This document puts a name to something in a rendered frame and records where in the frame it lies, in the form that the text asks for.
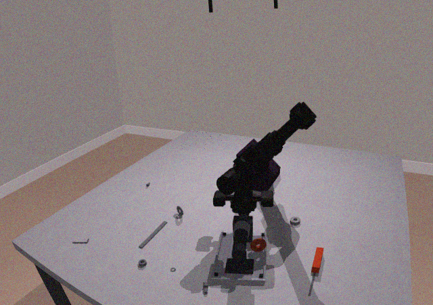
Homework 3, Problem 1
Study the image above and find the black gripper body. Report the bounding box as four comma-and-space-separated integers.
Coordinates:
213, 180, 274, 207

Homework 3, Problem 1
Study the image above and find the red-brown ring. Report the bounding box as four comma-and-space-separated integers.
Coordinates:
250, 238, 267, 252

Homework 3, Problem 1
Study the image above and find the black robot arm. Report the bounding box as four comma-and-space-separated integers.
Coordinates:
216, 102, 317, 215

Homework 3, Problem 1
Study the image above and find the grey flat bar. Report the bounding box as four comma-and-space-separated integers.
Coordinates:
139, 221, 167, 248

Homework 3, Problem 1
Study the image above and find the red-handled screwdriver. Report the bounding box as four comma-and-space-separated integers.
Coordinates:
309, 247, 323, 296

